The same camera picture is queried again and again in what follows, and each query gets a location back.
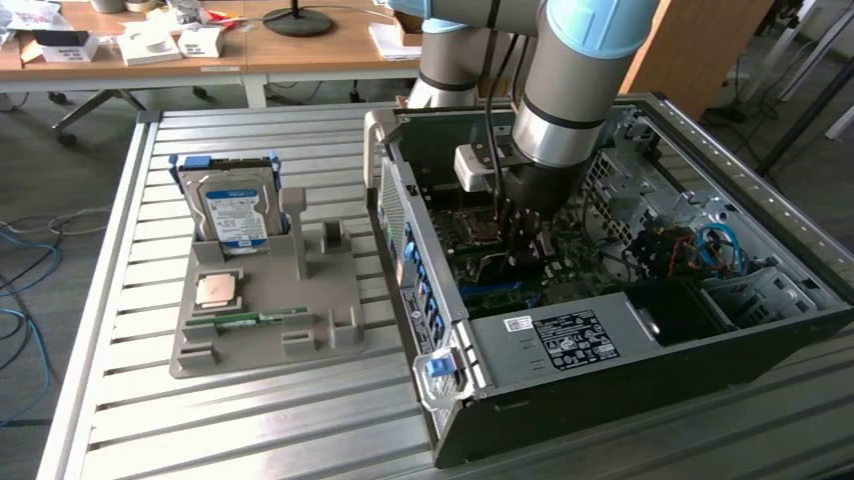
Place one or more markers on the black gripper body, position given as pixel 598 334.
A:
pixel 541 192

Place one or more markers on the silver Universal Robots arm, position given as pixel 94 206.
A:
pixel 568 75

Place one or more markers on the CPU socket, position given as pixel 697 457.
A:
pixel 474 227

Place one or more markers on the green motherboard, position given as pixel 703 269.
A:
pixel 581 270

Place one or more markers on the long blue expansion slot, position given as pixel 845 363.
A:
pixel 490 288

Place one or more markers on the silver perforated disk bay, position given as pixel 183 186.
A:
pixel 628 200

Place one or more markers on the grey power supply unit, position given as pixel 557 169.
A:
pixel 568 345

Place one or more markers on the blue case latch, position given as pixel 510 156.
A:
pixel 441 366

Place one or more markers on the black and silver PC case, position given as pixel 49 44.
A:
pixel 601 400

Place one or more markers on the white paper booklet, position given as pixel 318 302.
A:
pixel 394 45

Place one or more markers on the wooden cabinet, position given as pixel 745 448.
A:
pixel 708 50

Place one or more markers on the grey plastic parts rack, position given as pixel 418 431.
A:
pixel 268 300

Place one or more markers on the hard disk in blue caddy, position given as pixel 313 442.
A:
pixel 230 215

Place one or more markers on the green RAM stick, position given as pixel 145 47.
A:
pixel 248 317

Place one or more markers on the wooden desk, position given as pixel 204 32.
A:
pixel 321 50
pixel 101 70

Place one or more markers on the silver CPU chip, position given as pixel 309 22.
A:
pixel 217 291

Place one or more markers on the black round lamp base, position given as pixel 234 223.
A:
pixel 297 22

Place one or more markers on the small white labelled box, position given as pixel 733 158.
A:
pixel 201 47

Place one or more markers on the flat white box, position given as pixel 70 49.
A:
pixel 143 55

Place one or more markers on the tape roll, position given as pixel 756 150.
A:
pixel 141 5

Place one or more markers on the metal cup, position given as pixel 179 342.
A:
pixel 107 6

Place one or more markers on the white box with black lid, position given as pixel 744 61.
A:
pixel 67 52

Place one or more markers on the pile of papers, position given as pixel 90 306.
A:
pixel 34 17

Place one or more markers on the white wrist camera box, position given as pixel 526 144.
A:
pixel 477 170

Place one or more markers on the silver disk bay bracket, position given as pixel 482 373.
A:
pixel 755 300

